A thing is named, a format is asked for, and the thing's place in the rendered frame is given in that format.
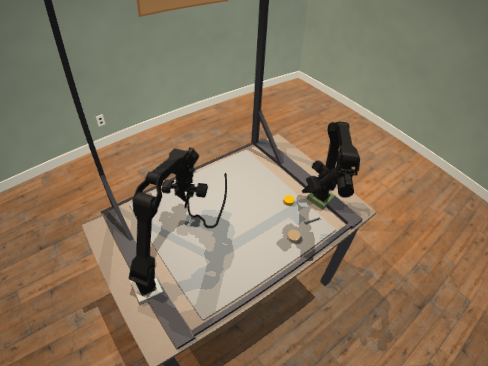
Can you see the tan wooden disc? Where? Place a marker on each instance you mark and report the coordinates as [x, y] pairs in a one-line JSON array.
[[293, 236]]

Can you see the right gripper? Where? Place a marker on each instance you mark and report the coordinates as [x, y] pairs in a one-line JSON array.
[[180, 187]]

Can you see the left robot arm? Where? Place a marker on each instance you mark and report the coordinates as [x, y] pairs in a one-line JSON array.
[[347, 155]]

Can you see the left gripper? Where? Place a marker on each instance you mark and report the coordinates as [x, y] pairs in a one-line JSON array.
[[313, 182]]

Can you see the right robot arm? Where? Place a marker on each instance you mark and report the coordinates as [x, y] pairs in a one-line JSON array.
[[145, 207]]

